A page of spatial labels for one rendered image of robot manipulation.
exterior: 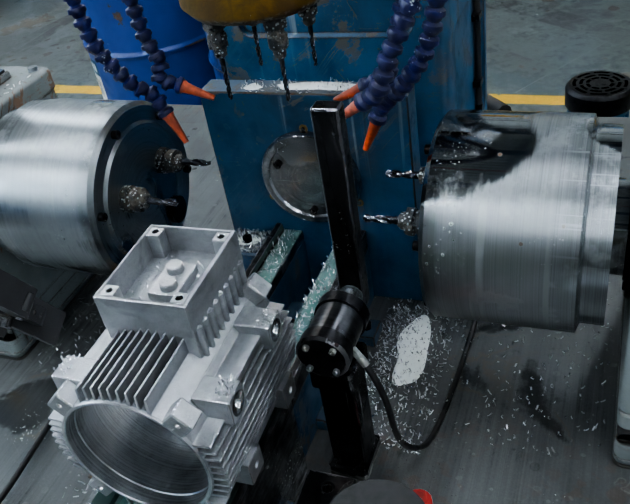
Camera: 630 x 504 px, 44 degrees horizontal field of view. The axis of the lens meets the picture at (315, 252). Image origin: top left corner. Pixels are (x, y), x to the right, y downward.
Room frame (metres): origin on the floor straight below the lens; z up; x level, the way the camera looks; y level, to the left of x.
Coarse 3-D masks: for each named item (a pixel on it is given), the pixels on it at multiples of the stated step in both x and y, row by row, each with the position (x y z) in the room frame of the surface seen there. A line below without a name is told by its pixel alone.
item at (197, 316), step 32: (128, 256) 0.65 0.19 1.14; (160, 256) 0.68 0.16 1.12; (192, 256) 0.67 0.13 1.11; (224, 256) 0.63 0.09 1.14; (128, 288) 0.63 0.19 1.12; (160, 288) 0.60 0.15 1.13; (192, 288) 0.61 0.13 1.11; (224, 288) 0.61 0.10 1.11; (128, 320) 0.58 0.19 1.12; (160, 320) 0.56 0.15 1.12; (192, 320) 0.55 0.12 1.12; (224, 320) 0.60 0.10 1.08; (192, 352) 0.55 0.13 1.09
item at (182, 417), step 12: (252, 276) 0.65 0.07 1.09; (252, 288) 0.63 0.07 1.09; (264, 288) 0.64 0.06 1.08; (252, 300) 0.63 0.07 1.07; (72, 384) 0.54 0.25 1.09; (60, 396) 0.52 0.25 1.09; (72, 396) 0.53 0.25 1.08; (60, 408) 0.52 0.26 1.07; (180, 408) 0.48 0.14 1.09; (192, 408) 0.48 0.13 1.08; (168, 420) 0.47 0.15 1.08; (180, 420) 0.47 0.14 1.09; (192, 420) 0.47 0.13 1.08; (180, 432) 0.47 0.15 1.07; (96, 480) 0.52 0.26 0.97; (108, 492) 0.52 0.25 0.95
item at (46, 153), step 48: (0, 144) 0.96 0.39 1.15; (48, 144) 0.93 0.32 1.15; (96, 144) 0.90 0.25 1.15; (144, 144) 0.97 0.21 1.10; (0, 192) 0.92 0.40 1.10; (48, 192) 0.89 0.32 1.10; (96, 192) 0.87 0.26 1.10; (144, 192) 0.90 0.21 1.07; (0, 240) 0.94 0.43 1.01; (48, 240) 0.88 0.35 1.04; (96, 240) 0.85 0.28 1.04
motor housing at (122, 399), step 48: (144, 336) 0.56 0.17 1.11; (240, 336) 0.59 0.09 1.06; (288, 336) 0.62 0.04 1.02; (96, 384) 0.51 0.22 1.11; (144, 384) 0.50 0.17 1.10; (192, 384) 0.52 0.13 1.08; (96, 432) 0.56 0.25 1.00; (144, 432) 0.58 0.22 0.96; (192, 432) 0.48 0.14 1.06; (240, 432) 0.50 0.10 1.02; (144, 480) 0.53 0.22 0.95; (192, 480) 0.52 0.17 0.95
